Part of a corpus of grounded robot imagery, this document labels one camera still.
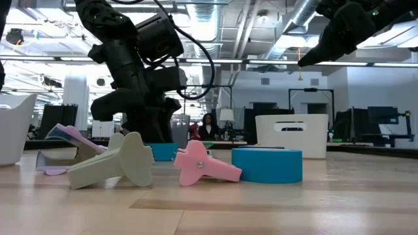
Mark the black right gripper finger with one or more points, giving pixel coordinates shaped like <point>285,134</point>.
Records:
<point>330,55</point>
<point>323,47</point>

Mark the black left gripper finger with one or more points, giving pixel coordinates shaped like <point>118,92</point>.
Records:
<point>163,124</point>
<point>140,120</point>

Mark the blue tape roll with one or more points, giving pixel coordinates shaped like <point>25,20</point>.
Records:
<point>163,152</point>
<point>267,166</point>

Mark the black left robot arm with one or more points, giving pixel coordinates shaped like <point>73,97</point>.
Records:
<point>104,19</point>

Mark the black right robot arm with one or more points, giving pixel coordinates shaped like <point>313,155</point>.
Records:
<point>401,13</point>

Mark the grey translucent plastic bin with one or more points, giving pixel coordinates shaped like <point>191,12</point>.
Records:
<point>181,130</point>

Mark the red object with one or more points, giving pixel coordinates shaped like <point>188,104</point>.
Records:
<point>194,130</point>

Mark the yellow hanging pendant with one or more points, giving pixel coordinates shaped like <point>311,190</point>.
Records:
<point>299,78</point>

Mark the white cabinet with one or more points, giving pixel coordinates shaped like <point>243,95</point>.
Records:
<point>101,129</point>

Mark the person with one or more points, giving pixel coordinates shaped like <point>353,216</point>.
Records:
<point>208,130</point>

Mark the white shade desk lamp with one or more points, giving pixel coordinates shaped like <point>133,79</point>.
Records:
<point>226,115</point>

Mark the wooden table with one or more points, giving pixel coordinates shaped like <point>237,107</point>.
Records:
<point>232,142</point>

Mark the black partition panel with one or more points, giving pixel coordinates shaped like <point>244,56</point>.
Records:
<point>55,114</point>
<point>248,127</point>

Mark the dark equipment workstation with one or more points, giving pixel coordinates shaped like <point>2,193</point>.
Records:
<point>382,115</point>

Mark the small white plastic bin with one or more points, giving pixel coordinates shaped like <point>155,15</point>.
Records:
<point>310,140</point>

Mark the long ceiling light strip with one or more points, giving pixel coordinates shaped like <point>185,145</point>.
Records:
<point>228,61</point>

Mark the black ceiling device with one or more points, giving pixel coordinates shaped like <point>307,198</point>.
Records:
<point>14,36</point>

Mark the large white plastic bin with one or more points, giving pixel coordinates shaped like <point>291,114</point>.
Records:
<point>13,130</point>

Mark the silver ventilation duct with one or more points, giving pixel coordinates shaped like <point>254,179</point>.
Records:
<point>205,19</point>
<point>303,13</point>

